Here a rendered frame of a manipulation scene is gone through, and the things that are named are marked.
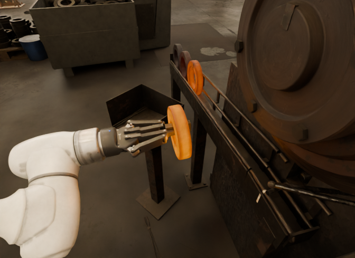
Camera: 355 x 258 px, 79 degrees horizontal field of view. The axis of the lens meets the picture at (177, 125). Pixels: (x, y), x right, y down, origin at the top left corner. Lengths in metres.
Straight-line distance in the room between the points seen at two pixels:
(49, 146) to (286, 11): 0.53
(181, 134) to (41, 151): 0.32
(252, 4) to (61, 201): 0.52
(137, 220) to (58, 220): 0.90
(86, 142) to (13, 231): 0.21
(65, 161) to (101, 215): 0.92
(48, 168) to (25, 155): 0.07
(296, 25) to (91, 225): 1.35
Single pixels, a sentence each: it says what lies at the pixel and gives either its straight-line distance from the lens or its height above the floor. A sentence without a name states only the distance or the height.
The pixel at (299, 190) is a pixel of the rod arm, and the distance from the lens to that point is 0.46.
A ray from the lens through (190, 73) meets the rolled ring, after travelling 1.23.
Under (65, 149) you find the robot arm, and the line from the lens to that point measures 0.57.
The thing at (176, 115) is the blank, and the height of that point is 0.90.
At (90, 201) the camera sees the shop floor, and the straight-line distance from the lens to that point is 1.53.
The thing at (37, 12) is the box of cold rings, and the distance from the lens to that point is 2.74.
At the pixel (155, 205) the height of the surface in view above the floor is 0.01.
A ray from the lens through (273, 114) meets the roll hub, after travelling 0.40.
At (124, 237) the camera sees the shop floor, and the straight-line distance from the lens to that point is 1.36.
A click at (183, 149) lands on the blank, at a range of 0.55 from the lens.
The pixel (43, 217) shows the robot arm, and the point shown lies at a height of 0.83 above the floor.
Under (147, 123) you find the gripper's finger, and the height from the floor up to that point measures 0.85.
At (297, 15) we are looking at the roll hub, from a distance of 0.34.
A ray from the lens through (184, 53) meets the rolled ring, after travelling 1.30.
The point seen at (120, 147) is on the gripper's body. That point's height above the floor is 0.84.
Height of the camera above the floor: 1.24
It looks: 40 degrees down
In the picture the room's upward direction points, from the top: straight up
